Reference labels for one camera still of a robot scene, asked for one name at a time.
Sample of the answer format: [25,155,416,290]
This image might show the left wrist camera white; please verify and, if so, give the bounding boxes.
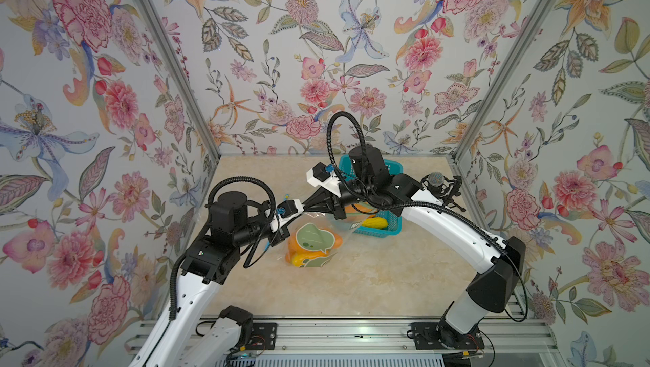
[270,199,305,233]

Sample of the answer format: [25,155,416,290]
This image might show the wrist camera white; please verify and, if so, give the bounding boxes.
[306,163,342,198]
[270,199,305,233]

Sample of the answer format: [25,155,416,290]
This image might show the aluminium corner post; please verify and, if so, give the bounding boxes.
[451,0,557,164]
[135,0,220,162]

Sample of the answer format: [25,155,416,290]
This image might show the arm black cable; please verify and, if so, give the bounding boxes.
[167,176,278,322]
[326,110,529,323]

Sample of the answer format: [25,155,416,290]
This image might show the aluminium corner post right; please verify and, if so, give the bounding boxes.
[451,0,557,164]

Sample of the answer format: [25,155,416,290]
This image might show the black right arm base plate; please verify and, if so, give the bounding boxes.
[406,322,485,351]

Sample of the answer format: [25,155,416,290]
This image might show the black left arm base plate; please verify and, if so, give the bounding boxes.
[229,322,279,352]

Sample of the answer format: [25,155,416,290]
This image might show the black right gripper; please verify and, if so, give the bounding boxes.
[305,183,379,223]

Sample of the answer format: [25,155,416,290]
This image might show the yellow mango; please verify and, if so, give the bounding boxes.
[362,216,389,230]

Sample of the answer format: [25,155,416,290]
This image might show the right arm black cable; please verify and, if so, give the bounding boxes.
[326,110,529,323]

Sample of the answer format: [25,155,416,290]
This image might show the aluminium front rail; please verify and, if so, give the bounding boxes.
[134,316,564,366]

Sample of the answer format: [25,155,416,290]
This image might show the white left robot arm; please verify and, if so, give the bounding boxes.
[131,189,279,366]

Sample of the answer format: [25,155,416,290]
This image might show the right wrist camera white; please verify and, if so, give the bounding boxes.
[306,163,342,198]

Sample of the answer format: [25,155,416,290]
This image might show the clear zip-top bag green print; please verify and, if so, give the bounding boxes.
[284,213,353,268]

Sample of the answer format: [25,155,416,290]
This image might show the aluminium corner post left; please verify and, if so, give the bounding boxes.
[135,0,220,162]

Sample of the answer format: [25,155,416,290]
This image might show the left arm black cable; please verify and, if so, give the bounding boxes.
[167,176,278,322]

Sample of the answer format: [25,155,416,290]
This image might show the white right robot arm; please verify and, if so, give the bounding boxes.
[306,147,526,348]

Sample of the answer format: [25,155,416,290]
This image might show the teal plastic basket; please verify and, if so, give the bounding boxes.
[337,154,405,238]

